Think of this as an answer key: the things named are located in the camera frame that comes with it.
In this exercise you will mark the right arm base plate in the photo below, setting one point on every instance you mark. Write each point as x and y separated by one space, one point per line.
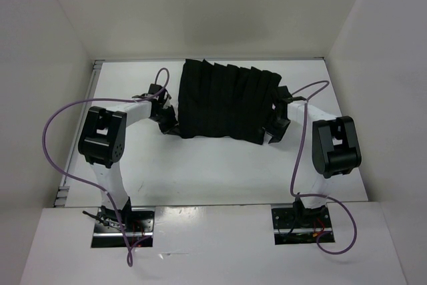
292 226

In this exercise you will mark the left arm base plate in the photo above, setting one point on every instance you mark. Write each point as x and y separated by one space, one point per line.
139 230

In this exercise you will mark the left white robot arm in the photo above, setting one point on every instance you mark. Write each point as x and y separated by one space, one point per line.
102 144

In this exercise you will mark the aluminium table edge rail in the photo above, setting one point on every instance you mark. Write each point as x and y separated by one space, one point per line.
64 186

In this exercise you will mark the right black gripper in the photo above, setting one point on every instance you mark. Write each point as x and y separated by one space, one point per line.
277 135

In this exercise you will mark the black pleated skirt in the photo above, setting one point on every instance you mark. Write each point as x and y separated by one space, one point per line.
217 100

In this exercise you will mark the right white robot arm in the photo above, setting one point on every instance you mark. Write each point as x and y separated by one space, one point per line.
329 139

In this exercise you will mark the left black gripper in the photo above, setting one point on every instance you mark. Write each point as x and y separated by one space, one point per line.
173 123

